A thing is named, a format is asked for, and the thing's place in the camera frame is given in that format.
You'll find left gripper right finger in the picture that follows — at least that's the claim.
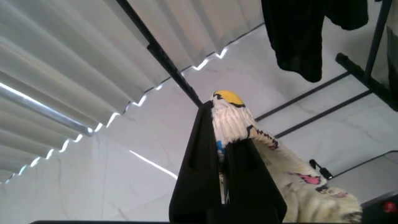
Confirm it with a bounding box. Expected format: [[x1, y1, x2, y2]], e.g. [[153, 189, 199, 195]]
[[223, 138, 287, 223]]

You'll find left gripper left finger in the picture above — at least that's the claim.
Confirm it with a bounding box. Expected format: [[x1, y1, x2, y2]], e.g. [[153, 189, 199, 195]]
[[169, 101, 224, 223]]

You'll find cream printed garment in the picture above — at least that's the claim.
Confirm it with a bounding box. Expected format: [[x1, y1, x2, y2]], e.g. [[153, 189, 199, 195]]
[[211, 89, 363, 223]]

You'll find black garment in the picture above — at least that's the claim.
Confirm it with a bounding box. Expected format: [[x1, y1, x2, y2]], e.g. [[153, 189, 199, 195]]
[[261, 0, 369, 83]]

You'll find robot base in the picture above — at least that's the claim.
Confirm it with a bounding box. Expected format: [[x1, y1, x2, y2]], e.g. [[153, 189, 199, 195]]
[[328, 150, 398, 223]]

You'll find black clothes rack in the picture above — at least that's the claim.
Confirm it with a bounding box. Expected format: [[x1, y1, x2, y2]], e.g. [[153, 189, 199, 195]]
[[116, 0, 398, 139]]

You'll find black cable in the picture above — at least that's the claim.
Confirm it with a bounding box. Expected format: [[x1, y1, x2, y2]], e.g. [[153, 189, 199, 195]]
[[309, 159, 333, 180]]

